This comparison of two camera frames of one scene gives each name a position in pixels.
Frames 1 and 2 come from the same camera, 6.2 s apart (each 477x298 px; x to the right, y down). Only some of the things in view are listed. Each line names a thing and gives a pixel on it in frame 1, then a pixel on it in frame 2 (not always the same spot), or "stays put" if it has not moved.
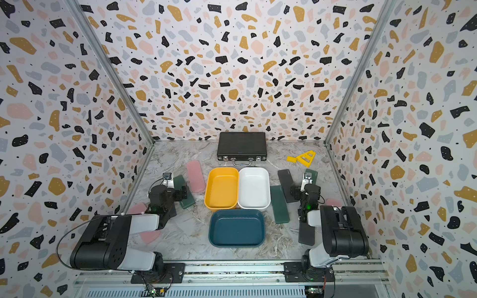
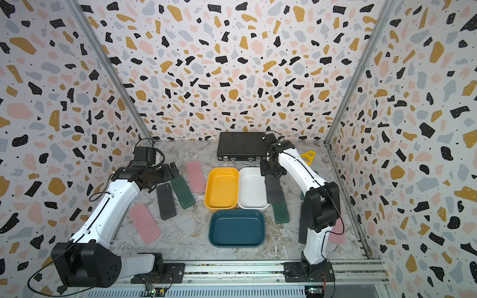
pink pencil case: (197, 184) stays put
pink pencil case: (149, 236) stays put
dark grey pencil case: (286, 181) to (274, 189)
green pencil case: (179, 182) stays put
